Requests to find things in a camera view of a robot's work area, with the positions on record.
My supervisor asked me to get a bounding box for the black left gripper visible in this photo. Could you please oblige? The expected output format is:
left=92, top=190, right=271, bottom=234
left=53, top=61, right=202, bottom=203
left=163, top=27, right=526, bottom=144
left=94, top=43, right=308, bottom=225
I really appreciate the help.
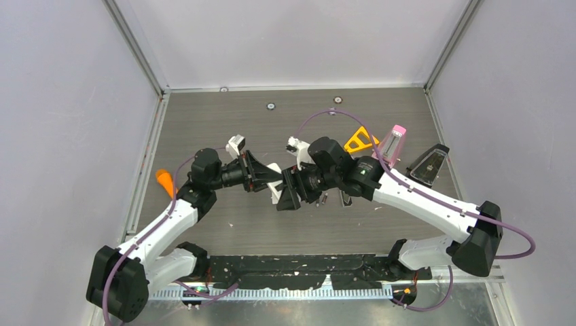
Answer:
left=209, top=151, right=282, bottom=193

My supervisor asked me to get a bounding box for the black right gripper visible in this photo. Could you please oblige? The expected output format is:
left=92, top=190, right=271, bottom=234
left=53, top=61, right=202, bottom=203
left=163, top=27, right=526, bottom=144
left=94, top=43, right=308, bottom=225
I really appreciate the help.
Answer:
left=277, top=161, right=340, bottom=211

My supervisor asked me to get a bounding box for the white remote control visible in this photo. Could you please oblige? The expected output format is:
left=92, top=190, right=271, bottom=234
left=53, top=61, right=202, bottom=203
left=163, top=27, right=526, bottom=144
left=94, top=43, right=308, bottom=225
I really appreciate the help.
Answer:
left=267, top=163, right=283, bottom=205

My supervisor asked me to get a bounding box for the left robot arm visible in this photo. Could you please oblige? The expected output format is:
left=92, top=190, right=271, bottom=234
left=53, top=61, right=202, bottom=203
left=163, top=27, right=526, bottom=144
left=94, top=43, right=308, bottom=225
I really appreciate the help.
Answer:
left=86, top=148, right=282, bottom=325

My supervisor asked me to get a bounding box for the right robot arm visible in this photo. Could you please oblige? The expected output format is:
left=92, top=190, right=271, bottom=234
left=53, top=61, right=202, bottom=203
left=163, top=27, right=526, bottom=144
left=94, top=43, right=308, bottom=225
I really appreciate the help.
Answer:
left=268, top=137, right=503, bottom=280

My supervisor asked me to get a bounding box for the slim white black remote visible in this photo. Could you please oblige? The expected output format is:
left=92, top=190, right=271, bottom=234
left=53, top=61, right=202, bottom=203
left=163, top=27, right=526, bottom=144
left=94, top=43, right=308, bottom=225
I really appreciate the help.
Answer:
left=340, top=190, right=353, bottom=208

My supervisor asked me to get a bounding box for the pink metronome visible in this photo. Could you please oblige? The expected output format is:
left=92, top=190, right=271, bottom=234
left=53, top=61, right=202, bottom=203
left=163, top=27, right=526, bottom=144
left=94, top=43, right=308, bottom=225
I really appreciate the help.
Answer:
left=372, top=125, right=406, bottom=168

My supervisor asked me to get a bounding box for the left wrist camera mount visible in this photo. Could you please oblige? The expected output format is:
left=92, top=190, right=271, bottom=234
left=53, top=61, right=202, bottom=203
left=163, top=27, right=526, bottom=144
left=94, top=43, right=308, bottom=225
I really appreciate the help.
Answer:
left=225, top=134, right=246, bottom=160

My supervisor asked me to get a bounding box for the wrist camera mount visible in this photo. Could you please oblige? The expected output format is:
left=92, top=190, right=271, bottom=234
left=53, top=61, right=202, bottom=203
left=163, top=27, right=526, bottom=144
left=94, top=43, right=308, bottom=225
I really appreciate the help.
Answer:
left=225, top=134, right=246, bottom=160
left=286, top=137, right=314, bottom=170

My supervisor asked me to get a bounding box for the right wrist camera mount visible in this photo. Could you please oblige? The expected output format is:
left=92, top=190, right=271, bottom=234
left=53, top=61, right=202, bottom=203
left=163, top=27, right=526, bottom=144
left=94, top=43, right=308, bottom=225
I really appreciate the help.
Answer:
left=286, top=137, right=314, bottom=170

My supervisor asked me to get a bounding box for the yellow triangular plastic frame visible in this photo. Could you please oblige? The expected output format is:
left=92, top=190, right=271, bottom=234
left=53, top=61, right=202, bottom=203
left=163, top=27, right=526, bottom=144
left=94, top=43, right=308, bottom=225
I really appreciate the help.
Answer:
left=344, top=126, right=380, bottom=154

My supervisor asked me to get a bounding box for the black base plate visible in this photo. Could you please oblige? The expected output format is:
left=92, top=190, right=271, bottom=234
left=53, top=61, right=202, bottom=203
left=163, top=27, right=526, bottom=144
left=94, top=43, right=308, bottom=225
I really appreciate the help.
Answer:
left=210, top=254, right=431, bottom=290

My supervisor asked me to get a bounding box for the orange handle tool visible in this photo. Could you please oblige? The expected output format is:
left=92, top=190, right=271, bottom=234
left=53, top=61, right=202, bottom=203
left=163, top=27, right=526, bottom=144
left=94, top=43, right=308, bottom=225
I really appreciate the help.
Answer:
left=155, top=168, right=177, bottom=199

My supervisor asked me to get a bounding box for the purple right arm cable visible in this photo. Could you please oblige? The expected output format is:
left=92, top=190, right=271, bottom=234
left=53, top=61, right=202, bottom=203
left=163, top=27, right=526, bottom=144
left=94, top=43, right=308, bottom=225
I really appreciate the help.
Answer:
left=293, top=108, right=537, bottom=314

